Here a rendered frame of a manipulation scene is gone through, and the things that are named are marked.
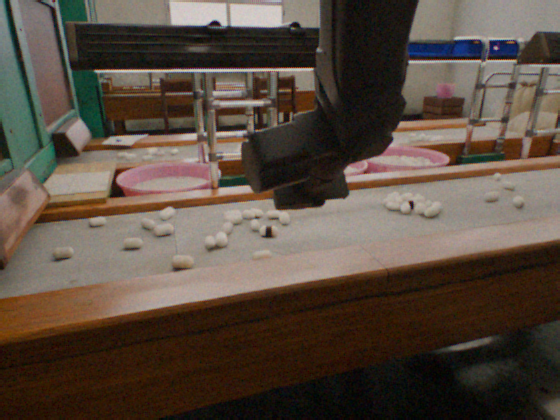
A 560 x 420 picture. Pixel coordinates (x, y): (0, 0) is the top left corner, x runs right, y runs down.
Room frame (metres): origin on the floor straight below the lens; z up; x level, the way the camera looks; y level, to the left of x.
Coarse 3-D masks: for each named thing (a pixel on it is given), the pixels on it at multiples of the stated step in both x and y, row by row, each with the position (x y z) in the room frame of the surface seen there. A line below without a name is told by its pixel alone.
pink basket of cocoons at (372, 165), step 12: (384, 156) 1.34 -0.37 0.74; (408, 156) 1.33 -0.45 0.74; (420, 156) 1.31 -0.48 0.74; (432, 156) 1.28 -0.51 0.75; (444, 156) 1.22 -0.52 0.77; (372, 168) 1.17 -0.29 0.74; (384, 168) 1.13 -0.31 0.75; (396, 168) 1.11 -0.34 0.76; (408, 168) 1.10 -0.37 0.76; (420, 168) 1.09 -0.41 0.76
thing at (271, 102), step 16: (208, 32) 0.75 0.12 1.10; (224, 32) 0.76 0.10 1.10; (304, 32) 0.80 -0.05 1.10; (208, 80) 0.91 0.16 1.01; (272, 80) 0.96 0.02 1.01; (208, 96) 0.91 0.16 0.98; (272, 96) 0.96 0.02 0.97; (208, 112) 0.91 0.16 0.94; (272, 112) 0.96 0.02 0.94; (208, 128) 0.91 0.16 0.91; (208, 144) 0.91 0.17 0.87; (208, 160) 0.92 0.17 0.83
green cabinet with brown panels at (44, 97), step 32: (0, 0) 0.97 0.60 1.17; (32, 0) 1.28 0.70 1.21; (0, 32) 0.92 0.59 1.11; (32, 32) 1.20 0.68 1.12; (0, 64) 0.87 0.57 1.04; (32, 64) 1.13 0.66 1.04; (64, 64) 1.53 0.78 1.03; (0, 96) 0.79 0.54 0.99; (32, 96) 1.01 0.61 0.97; (64, 96) 1.44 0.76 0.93; (0, 128) 0.76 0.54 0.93; (32, 128) 0.98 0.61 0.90; (0, 160) 0.74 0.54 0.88
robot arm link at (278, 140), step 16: (304, 112) 0.41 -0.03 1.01; (320, 112) 0.41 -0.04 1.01; (272, 128) 0.39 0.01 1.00; (288, 128) 0.39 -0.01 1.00; (304, 128) 0.39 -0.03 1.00; (320, 128) 0.40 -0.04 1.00; (384, 128) 0.35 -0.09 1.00; (256, 144) 0.38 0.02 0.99; (272, 144) 0.37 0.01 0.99; (288, 144) 0.38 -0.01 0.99; (304, 144) 0.38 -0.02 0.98; (320, 144) 0.38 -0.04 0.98; (336, 144) 0.39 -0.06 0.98; (352, 144) 0.36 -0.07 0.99; (368, 144) 0.35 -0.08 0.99; (384, 144) 0.36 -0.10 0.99; (256, 160) 0.37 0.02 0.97; (272, 160) 0.36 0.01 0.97; (288, 160) 0.38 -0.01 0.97; (304, 160) 0.39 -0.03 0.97; (352, 160) 0.38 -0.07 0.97; (256, 176) 0.38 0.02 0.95; (272, 176) 0.38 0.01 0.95; (288, 176) 0.39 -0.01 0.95; (304, 176) 0.40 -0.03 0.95; (256, 192) 0.39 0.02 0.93
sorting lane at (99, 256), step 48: (384, 192) 0.95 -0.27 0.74; (432, 192) 0.95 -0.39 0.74; (480, 192) 0.95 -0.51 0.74; (528, 192) 0.95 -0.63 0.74; (48, 240) 0.67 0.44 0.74; (96, 240) 0.67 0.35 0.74; (144, 240) 0.67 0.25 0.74; (192, 240) 0.67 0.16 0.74; (240, 240) 0.67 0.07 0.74; (288, 240) 0.67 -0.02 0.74; (336, 240) 0.67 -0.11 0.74; (384, 240) 0.67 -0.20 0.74; (0, 288) 0.50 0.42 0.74; (48, 288) 0.50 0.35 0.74
